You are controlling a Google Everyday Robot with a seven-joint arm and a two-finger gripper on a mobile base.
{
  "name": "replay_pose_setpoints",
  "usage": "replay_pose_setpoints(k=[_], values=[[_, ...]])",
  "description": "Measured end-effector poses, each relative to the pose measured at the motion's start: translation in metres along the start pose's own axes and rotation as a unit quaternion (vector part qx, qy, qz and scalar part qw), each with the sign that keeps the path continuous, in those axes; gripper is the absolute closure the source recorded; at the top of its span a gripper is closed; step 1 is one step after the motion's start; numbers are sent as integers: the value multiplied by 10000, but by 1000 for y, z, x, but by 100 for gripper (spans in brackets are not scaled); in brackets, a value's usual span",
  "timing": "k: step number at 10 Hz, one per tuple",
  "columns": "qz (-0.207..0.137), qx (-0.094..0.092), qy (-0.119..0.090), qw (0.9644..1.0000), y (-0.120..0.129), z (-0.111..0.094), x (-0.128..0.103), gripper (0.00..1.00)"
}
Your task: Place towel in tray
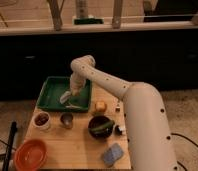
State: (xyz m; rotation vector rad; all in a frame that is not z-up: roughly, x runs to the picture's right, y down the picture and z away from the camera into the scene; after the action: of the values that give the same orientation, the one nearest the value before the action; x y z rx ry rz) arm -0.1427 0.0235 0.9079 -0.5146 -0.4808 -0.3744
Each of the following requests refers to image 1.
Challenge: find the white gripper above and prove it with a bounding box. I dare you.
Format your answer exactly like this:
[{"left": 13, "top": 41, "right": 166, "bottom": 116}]
[{"left": 59, "top": 73, "right": 86, "bottom": 109}]

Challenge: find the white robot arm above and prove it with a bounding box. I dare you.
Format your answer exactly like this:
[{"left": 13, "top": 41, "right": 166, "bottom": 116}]
[{"left": 59, "top": 55, "right": 178, "bottom": 171}]

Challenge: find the green plastic tray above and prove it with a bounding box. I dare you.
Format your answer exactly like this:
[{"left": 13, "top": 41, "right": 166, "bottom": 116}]
[{"left": 37, "top": 76, "right": 92, "bottom": 113}]

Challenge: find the small metal cup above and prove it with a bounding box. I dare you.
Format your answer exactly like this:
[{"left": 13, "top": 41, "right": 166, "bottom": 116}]
[{"left": 60, "top": 113, "right": 73, "bottom": 129}]

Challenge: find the white cup with brown inside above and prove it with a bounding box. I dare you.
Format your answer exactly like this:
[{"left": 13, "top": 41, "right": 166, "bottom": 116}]
[{"left": 33, "top": 112, "right": 50, "bottom": 130}]

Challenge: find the yellow round fruit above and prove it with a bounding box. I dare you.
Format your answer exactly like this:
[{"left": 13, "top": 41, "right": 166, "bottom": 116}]
[{"left": 95, "top": 101, "right": 107, "bottom": 112}]

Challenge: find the black bowl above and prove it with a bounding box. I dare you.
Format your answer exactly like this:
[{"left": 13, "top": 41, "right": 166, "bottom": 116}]
[{"left": 88, "top": 116, "right": 115, "bottom": 139}]

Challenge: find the green cucumber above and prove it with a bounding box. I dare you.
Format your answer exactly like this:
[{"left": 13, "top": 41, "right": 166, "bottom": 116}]
[{"left": 90, "top": 120, "right": 115, "bottom": 134}]

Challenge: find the small brown white block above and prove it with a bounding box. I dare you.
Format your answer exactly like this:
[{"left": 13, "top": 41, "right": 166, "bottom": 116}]
[{"left": 115, "top": 105, "right": 121, "bottom": 112}]

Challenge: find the small black white object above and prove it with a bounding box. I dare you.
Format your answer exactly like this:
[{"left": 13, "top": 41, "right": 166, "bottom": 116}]
[{"left": 115, "top": 125, "right": 126, "bottom": 135}]

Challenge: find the black pole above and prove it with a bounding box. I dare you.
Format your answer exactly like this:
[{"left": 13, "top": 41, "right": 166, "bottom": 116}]
[{"left": 2, "top": 121, "right": 17, "bottom": 171}]

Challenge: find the orange red bowl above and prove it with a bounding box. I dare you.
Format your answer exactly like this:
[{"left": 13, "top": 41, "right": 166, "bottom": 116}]
[{"left": 13, "top": 139, "right": 47, "bottom": 171}]

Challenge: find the green base block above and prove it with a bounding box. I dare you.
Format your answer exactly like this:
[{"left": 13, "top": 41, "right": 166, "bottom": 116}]
[{"left": 74, "top": 18, "right": 104, "bottom": 25}]

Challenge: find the wooden railing frame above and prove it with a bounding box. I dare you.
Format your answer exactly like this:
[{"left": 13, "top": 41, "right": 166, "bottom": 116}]
[{"left": 0, "top": 0, "right": 198, "bottom": 35}]

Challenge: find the black cable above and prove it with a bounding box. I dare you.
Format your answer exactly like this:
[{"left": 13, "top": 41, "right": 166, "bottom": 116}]
[{"left": 171, "top": 132, "right": 198, "bottom": 154}]

